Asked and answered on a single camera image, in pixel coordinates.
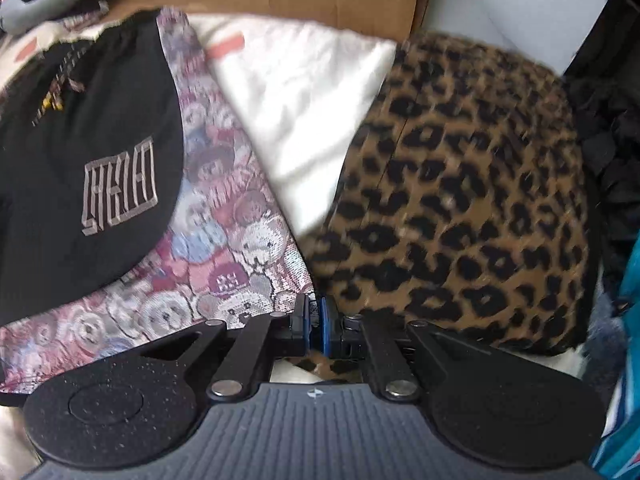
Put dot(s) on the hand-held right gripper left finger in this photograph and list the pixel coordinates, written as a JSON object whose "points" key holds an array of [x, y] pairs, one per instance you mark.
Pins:
{"points": [[302, 327]]}

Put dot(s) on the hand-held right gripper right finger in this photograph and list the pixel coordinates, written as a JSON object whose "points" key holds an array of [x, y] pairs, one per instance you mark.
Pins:
{"points": [[327, 327]]}

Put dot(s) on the leopard print garment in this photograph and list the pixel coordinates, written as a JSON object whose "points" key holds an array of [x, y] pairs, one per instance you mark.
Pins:
{"points": [[450, 185]]}

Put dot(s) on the black bear patterned jacket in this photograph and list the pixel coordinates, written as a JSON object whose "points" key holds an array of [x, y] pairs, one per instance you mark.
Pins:
{"points": [[65, 160]]}

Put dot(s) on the cream bear printed bedsheet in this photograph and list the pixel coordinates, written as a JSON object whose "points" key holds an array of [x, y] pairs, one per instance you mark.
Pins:
{"points": [[300, 110]]}

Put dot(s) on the teal printed garment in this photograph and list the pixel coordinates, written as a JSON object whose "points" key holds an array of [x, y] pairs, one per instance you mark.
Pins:
{"points": [[625, 360]]}

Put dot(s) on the black clothing pile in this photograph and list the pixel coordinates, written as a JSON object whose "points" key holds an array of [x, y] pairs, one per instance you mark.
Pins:
{"points": [[610, 125]]}

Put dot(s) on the floral patterned cloth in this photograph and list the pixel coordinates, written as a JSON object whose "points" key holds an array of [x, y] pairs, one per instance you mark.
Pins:
{"points": [[87, 12]]}

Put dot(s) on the grey neck pillow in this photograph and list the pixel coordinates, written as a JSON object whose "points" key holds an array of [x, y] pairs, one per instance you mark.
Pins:
{"points": [[30, 2]]}

